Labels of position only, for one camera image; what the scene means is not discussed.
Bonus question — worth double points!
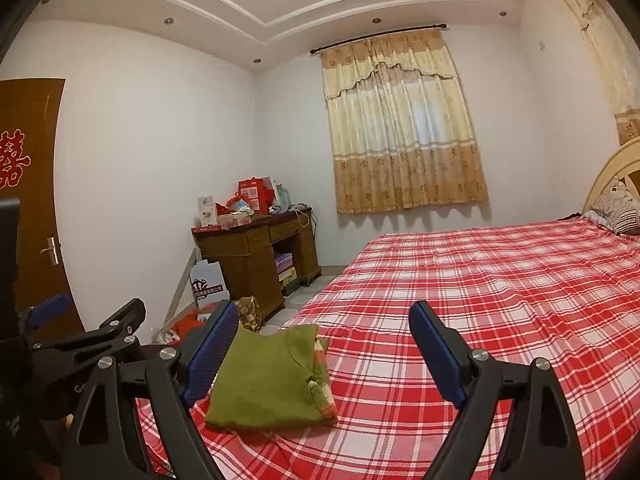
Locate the green orange cream striped sweater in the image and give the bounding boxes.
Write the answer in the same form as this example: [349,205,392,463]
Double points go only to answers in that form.
[205,324,337,431]

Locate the red plastic bag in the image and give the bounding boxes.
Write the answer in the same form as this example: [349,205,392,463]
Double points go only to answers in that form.
[171,309,210,342]

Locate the red white plaid bedspread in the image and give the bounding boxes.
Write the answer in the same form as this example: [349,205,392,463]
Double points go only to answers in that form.
[192,218,639,479]

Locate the white printed paper bag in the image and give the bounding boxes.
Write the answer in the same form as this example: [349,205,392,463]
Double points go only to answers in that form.
[190,260,230,309]

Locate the brown patterned cloth on floor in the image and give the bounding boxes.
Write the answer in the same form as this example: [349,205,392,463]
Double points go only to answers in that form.
[234,296,262,333]

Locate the white greeting card box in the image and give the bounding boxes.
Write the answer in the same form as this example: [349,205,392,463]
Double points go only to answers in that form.
[198,195,218,228]

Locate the brown wooden desk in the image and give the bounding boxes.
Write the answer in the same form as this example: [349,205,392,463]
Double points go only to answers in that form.
[192,205,321,318]

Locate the stacked boxes under desk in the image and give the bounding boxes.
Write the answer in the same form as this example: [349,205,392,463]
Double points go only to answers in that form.
[276,252,297,289]

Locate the grey patterned pillow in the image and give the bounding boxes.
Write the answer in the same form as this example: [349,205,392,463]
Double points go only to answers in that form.
[584,179,640,235]

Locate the brown wooden door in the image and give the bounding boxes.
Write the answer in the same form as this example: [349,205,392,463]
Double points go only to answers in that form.
[1,78,84,342]

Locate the red gift bag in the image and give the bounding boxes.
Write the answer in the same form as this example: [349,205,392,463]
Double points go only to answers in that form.
[238,177,274,214]

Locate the cream wooden headboard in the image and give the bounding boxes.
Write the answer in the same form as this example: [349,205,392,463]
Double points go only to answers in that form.
[582,138,640,212]

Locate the beige patterned window curtain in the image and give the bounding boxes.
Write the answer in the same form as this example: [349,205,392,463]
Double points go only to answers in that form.
[320,28,488,214]

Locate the beige side curtain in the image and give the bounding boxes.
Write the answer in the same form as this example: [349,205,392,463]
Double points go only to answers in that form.
[561,0,639,145]

